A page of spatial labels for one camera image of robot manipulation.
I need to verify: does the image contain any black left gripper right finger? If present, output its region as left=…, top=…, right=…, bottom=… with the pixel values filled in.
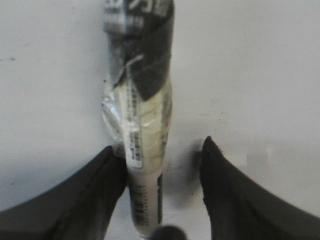
left=199, top=136, right=320, bottom=240

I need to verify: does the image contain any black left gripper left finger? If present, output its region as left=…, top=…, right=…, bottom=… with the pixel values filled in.
left=0, top=146, right=127, bottom=240

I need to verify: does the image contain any white black whiteboard marker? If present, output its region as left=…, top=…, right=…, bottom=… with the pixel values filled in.
left=101, top=0, right=175, bottom=240

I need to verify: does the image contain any white whiteboard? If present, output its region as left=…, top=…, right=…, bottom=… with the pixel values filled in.
left=0, top=0, right=320, bottom=240

